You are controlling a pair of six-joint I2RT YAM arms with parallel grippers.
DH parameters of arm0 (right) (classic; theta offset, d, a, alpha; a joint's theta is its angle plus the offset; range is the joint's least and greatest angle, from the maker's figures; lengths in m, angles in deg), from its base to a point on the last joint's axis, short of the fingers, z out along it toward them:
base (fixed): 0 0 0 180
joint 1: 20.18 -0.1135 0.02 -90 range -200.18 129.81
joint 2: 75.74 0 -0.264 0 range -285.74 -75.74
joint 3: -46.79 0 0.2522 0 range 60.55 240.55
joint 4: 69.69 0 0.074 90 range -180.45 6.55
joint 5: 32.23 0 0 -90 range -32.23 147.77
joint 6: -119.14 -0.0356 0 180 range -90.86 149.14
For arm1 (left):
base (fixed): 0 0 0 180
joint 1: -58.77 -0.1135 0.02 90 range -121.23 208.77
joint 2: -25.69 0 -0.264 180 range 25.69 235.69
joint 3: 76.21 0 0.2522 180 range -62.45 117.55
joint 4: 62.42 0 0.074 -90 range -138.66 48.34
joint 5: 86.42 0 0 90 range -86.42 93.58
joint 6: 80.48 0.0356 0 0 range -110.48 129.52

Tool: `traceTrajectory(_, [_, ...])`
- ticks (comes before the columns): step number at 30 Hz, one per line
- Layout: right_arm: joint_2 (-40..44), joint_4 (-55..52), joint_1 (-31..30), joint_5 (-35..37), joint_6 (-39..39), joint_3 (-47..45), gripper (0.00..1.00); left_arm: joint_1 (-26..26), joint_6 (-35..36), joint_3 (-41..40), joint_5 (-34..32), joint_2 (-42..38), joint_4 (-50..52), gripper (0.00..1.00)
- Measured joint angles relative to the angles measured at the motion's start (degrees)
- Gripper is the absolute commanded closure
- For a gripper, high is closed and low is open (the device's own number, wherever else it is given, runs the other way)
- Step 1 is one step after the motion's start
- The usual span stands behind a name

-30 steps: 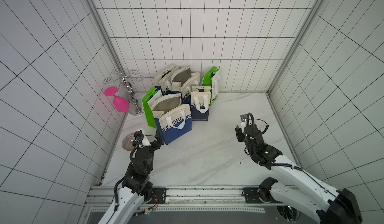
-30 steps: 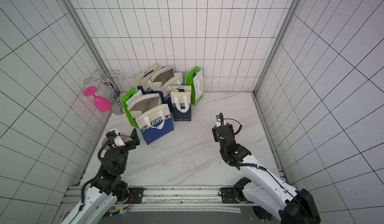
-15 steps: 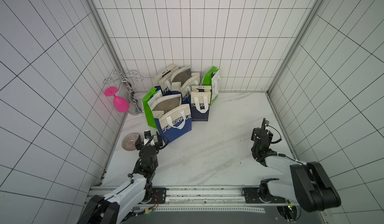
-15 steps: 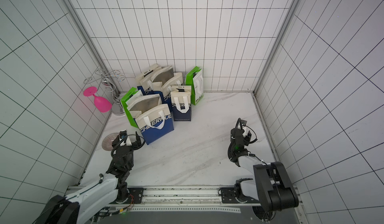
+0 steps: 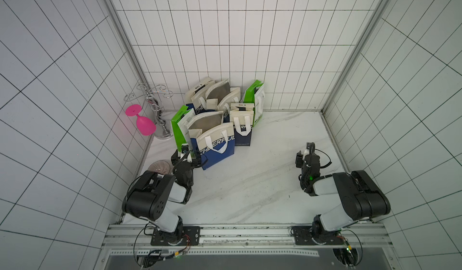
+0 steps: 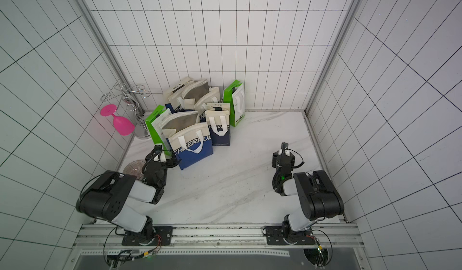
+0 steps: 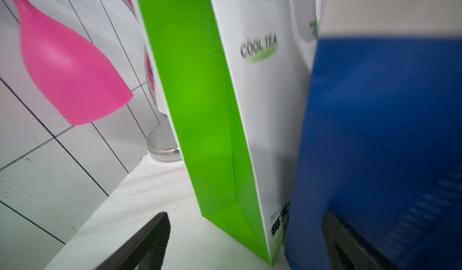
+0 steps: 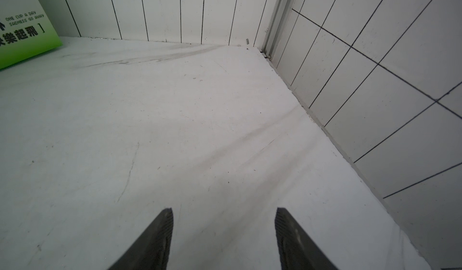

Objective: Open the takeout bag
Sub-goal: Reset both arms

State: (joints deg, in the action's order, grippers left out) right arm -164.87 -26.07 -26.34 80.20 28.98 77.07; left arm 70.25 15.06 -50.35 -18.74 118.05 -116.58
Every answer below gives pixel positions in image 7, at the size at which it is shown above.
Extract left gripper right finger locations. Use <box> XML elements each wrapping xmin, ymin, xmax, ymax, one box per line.
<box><xmin>321</xmin><ymin>211</ymin><xmax>397</xmax><ymax>270</ymax></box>

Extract dark blue bag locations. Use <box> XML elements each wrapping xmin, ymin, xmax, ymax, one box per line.
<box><xmin>283</xmin><ymin>0</ymin><xmax>462</xmax><ymax>270</ymax></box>

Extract green white bag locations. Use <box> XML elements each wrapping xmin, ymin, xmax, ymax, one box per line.
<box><xmin>132</xmin><ymin>0</ymin><xmax>316</xmax><ymax>265</ymax></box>

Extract pink plastic wine glass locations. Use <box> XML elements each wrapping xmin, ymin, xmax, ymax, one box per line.
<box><xmin>13</xmin><ymin>0</ymin><xmax>133</xmax><ymax>126</ymax></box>

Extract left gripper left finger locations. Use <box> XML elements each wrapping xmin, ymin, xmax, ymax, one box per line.
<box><xmin>97</xmin><ymin>212</ymin><xmax>171</xmax><ymax>270</ymax></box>

